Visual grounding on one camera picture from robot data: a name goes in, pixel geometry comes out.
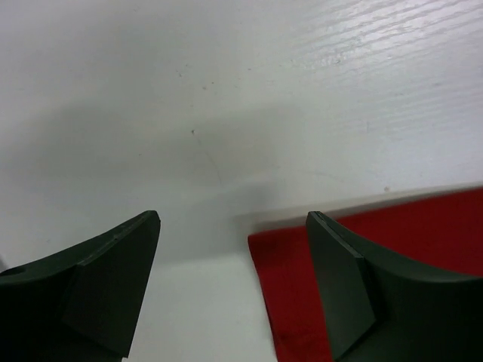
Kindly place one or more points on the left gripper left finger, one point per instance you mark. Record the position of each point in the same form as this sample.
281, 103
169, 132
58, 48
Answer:
82, 303

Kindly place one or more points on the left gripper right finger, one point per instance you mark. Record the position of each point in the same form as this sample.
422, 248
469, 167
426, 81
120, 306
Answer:
382, 306

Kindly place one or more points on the red t shirt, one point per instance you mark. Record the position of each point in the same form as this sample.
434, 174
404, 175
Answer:
444, 231

